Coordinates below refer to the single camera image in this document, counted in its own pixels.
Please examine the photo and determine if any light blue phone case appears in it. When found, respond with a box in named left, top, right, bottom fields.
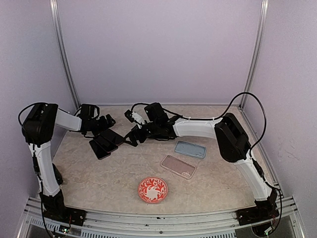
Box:
left=174, top=141, right=207, bottom=159

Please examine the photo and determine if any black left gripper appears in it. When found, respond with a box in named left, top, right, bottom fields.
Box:
left=89, top=114, right=114, bottom=136

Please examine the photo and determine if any left aluminium frame post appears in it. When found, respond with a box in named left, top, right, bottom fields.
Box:
left=50, top=0, right=80, bottom=109

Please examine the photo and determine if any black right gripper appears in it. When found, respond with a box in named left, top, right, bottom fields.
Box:
left=122, top=120, right=159, bottom=146

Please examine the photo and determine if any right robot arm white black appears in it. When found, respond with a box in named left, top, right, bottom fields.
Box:
left=124, top=103, right=282, bottom=224

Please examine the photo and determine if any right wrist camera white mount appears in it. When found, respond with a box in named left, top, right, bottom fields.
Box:
left=124, top=110, right=146, bottom=125

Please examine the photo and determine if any right aluminium frame post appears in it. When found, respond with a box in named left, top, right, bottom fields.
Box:
left=240, top=0, right=269, bottom=107

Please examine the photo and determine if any black phone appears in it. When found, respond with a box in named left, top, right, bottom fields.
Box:
left=94, top=135, right=118, bottom=153
left=99, top=128, right=124, bottom=146
left=89, top=140, right=111, bottom=160

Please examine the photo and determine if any front aluminium rail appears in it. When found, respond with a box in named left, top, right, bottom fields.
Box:
left=23, top=195, right=302, bottom=238

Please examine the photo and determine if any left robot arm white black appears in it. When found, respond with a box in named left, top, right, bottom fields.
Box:
left=19, top=102, right=115, bottom=221

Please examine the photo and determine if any clear pink phone case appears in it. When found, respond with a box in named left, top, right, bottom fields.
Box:
left=160, top=155, right=197, bottom=179

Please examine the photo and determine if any red white patterned bowl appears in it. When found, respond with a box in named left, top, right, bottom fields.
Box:
left=137, top=177, right=168, bottom=204

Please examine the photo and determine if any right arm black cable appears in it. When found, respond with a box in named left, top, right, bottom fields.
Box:
left=130, top=92, right=283, bottom=234

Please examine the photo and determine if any aluminium frame post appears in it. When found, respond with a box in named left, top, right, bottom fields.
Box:
left=50, top=0, right=80, bottom=109
left=240, top=0, right=269, bottom=107

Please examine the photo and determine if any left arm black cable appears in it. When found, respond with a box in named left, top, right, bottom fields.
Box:
left=17, top=102, right=48, bottom=132

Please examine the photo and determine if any dark green cup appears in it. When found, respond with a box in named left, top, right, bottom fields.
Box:
left=52, top=164, right=63, bottom=185

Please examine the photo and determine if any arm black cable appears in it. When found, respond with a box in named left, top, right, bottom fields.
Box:
left=17, top=102, right=48, bottom=132
left=130, top=92, right=283, bottom=234

